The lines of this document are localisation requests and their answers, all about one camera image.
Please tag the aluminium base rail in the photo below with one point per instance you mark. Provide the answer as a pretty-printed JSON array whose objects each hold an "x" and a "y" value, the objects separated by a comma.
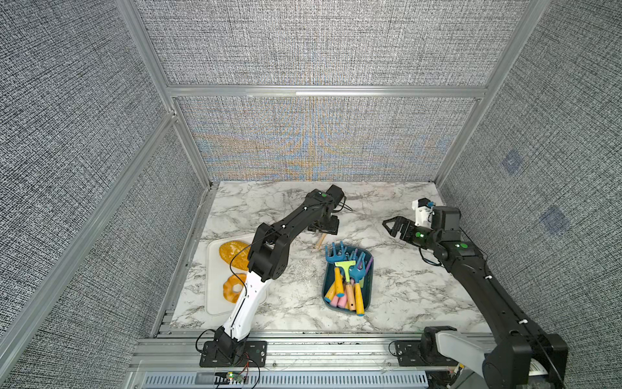
[{"x": 294, "y": 360}]

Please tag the green tool pink handle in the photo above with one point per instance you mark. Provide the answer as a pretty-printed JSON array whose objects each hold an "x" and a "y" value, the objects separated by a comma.
[{"x": 339, "y": 302}]

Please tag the light green tool wooden handle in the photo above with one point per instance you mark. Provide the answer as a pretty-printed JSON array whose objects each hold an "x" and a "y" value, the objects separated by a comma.
[{"x": 321, "y": 241}]

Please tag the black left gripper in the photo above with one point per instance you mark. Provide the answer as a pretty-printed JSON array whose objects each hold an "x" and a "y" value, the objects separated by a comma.
[{"x": 333, "y": 228}]

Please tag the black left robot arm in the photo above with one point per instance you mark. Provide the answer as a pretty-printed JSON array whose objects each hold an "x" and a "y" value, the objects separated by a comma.
[{"x": 268, "y": 258}]

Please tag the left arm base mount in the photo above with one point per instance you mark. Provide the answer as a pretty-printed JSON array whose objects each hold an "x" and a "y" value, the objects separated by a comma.
[{"x": 231, "y": 353}]

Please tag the teal plastic storage box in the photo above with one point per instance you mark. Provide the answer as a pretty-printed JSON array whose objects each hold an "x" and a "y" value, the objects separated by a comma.
[{"x": 366, "y": 283}]

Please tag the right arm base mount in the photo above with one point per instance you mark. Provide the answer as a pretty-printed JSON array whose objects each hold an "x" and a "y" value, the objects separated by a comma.
[{"x": 422, "y": 352}]

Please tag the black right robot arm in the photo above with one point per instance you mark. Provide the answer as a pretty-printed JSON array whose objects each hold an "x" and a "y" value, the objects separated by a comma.
[{"x": 521, "y": 354}]

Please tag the ring shaped bread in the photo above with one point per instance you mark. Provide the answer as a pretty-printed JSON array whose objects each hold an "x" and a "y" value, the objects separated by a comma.
[{"x": 233, "y": 287}]

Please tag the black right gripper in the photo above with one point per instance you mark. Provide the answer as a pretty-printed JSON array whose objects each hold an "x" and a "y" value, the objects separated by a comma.
[{"x": 402, "y": 224}]

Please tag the purple rake pink handle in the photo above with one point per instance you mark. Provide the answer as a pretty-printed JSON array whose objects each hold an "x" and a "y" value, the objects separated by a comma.
[{"x": 368, "y": 266}]

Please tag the oval yellow bread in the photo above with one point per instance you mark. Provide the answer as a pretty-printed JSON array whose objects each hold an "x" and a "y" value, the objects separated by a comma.
[{"x": 236, "y": 254}]

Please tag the dark green tool wooden handle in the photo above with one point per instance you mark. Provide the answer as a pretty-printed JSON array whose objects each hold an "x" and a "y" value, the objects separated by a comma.
[{"x": 347, "y": 286}]

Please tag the white rectangular tray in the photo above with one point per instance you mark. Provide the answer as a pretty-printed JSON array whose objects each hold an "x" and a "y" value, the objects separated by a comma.
[{"x": 217, "y": 276}]

